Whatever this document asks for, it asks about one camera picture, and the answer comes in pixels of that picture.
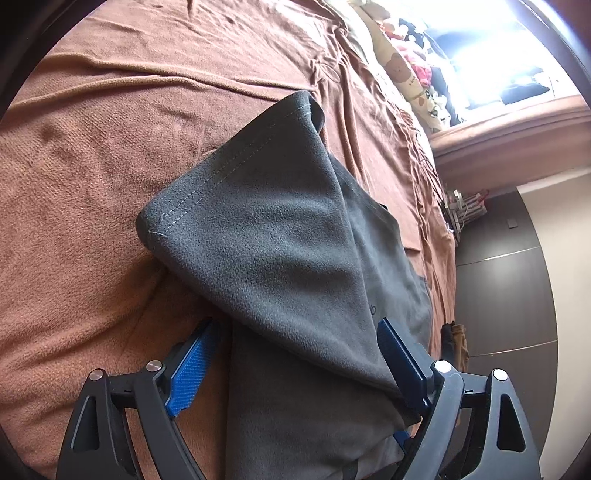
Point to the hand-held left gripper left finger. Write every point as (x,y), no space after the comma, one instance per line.
(194,364)

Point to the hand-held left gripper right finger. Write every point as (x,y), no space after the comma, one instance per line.
(401,364)

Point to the grey t-shirt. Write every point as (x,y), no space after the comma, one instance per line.
(277,258)

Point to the black folded garment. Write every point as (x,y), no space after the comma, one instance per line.
(447,341)

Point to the brown folded garment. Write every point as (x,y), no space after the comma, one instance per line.
(461,346)

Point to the dark grey wardrobe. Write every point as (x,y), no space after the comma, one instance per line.
(503,300)

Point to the red striped bag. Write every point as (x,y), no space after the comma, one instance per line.
(475,201)

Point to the brown blanket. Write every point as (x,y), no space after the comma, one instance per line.
(92,161)

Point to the pink curtain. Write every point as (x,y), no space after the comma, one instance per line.
(498,138)

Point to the bear print cushion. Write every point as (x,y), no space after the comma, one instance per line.
(406,78)

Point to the pile of plush toys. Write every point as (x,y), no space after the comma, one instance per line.
(415,46)

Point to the beige duvet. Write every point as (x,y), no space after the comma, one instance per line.
(364,37)

